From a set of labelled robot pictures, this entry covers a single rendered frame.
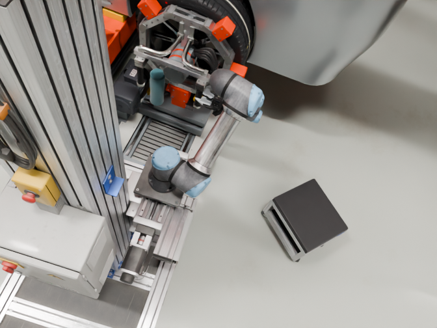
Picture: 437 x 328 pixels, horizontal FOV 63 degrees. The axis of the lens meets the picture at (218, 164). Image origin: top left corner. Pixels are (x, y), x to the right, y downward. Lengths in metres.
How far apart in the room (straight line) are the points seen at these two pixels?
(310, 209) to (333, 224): 0.17
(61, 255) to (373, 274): 2.19
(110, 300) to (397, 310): 1.89
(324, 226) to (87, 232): 1.57
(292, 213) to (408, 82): 2.14
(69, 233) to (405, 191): 2.66
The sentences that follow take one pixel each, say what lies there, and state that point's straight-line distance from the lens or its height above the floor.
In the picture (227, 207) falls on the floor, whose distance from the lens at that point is 2.60.
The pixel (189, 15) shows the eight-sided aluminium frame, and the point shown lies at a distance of 1.99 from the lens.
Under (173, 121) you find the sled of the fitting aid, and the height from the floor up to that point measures 0.16.
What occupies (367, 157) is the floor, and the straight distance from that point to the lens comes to 3.24.
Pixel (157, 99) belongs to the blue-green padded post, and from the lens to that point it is 2.31.
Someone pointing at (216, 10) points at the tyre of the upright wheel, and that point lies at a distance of 1.97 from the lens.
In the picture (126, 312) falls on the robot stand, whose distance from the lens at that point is 2.19.
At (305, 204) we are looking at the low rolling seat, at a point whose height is 0.34.
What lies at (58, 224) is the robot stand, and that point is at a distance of 1.25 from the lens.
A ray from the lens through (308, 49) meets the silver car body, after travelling 2.17.
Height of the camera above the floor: 2.39
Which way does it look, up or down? 61 degrees down
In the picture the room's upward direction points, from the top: 20 degrees clockwise
